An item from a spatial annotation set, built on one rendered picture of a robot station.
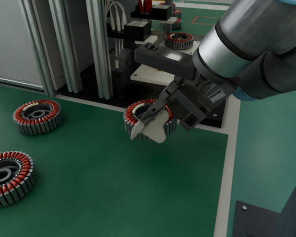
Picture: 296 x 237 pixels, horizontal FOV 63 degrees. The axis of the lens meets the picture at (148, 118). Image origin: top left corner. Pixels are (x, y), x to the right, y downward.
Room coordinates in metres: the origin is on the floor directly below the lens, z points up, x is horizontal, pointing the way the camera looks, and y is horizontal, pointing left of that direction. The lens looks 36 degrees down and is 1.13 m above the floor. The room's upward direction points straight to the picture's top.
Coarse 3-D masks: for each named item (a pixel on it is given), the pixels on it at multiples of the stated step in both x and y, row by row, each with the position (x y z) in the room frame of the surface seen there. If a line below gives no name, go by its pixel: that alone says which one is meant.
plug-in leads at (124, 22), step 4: (108, 0) 0.77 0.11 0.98; (112, 0) 0.76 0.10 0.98; (108, 4) 0.77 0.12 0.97; (112, 4) 0.78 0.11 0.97; (120, 4) 0.79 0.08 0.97; (108, 8) 0.77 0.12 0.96; (116, 8) 0.75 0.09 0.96; (116, 12) 0.80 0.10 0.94; (124, 12) 0.79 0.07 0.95; (112, 16) 0.77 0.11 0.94; (116, 16) 0.79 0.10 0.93; (124, 16) 0.79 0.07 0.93; (112, 20) 0.77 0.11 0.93; (116, 20) 0.79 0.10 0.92; (124, 20) 0.77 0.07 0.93; (108, 24) 0.78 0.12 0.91; (112, 24) 0.77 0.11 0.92; (116, 24) 0.79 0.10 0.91; (124, 24) 0.77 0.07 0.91; (108, 28) 0.78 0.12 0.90; (112, 28) 0.77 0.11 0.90; (120, 28) 0.75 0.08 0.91
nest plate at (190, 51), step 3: (162, 42) 1.00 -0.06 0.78; (195, 42) 1.00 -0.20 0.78; (198, 42) 1.00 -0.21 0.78; (159, 45) 0.96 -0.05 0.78; (162, 45) 0.96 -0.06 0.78; (195, 45) 0.96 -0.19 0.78; (198, 45) 0.96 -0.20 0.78; (171, 48) 0.93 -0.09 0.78; (189, 48) 0.93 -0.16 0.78; (192, 48) 0.93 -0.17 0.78; (195, 48) 0.93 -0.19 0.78; (180, 51) 0.90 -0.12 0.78; (183, 51) 0.90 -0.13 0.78; (186, 51) 0.90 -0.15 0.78; (189, 51) 0.90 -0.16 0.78; (192, 51) 0.90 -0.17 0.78; (189, 54) 0.87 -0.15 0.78; (192, 54) 0.87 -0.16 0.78
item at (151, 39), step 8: (128, 24) 0.75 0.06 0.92; (136, 24) 0.75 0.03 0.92; (144, 24) 0.75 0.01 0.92; (112, 32) 0.75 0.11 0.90; (120, 32) 0.75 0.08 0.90; (128, 32) 0.74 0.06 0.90; (136, 32) 0.73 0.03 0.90; (144, 32) 0.72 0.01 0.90; (120, 40) 0.80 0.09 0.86; (136, 40) 0.72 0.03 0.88; (144, 40) 0.72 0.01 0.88; (152, 40) 0.73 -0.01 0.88; (120, 48) 0.78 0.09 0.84
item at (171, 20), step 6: (156, 6) 0.99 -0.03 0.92; (162, 6) 0.99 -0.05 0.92; (168, 6) 0.99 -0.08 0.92; (132, 12) 1.00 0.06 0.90; (138, 12) 1.00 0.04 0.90; (144, 12) 1.00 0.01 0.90; (156, 12) 0.96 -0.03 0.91; (162, 12) 0.95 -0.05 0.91; (168, 12) 0.96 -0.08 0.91; (144, 18) 0.97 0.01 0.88; (150, 18) 0.96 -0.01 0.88; (156, 18) 0.96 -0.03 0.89; (162, 18) 0.95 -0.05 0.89; (168, 18) 0.96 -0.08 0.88; (174, 18) 0.98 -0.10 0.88
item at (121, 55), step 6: (126, 48) 0.81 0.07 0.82; (114, 54) 0.76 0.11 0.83; (120, 54) 0.76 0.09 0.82; (126, 54) 0.78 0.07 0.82; (114, 60) 0.75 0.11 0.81; (120, 60) 0.74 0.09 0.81; (126, 60) 0.77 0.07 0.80; (114, 66) 0.75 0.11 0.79; (120, 66) 0.74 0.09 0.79; (126, 66) 0.77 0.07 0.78
